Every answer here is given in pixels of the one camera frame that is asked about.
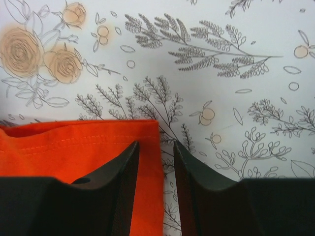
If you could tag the orange t-shirt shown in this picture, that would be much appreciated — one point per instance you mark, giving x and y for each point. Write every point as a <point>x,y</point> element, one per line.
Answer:
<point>68,150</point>

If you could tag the floral patterned table mat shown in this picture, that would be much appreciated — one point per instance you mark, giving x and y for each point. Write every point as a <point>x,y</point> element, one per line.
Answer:
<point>234,80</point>

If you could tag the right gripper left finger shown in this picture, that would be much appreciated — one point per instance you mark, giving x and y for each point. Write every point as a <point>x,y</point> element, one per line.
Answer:
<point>97,204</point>

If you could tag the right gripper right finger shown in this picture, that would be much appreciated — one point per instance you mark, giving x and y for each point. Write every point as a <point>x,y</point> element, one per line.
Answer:
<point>211,204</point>

